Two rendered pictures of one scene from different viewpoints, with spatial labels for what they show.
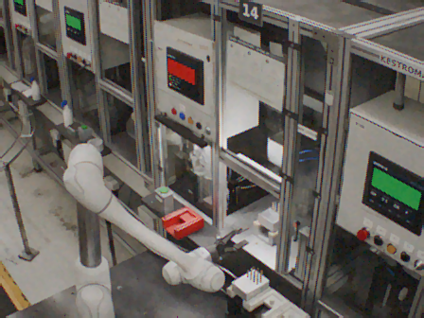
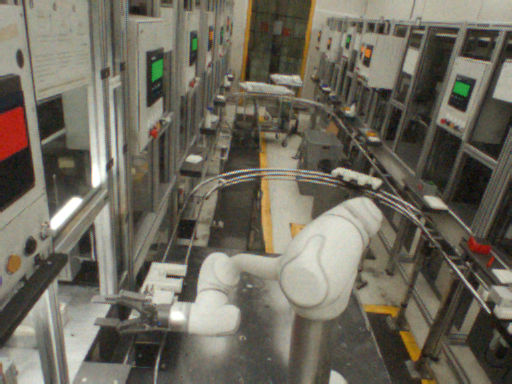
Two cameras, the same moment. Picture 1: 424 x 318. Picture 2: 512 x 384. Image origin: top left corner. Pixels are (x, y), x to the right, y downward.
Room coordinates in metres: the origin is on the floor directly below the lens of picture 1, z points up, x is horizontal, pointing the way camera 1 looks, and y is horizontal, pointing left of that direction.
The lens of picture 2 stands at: (2.46, 0.81, 1.87)
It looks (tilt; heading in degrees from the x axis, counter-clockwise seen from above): 26 degrees down; 213
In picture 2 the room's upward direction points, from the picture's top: 9 degrees clockwise
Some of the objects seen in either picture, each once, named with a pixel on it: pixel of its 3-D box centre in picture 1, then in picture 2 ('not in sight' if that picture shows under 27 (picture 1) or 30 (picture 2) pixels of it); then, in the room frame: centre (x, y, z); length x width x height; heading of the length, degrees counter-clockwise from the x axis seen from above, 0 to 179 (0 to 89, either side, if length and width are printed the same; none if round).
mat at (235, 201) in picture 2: not in sight; (246, 157); (-1.94, -2.75, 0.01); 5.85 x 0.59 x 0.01; 40
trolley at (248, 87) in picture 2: not in sight; (263, 112); (-2.79, -3.19, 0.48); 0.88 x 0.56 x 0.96; 148
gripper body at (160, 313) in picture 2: (215, 251); (156, 315); (1.84, 0.01, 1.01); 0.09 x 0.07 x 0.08; 130
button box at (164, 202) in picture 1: (166, 200); not in sight; (2.26, 0.25, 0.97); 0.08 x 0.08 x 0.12; 40
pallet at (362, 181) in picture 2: not in sight; (355, 181); (-0.31, -0.34, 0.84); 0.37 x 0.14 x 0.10; 98
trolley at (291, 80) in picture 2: not in sight; (283, 101); (-4.03, -3.70, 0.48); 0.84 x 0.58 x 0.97; 48
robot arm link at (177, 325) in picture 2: (201, 258); (180, 316); (1.79, 0.07, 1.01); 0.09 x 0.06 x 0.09; 40
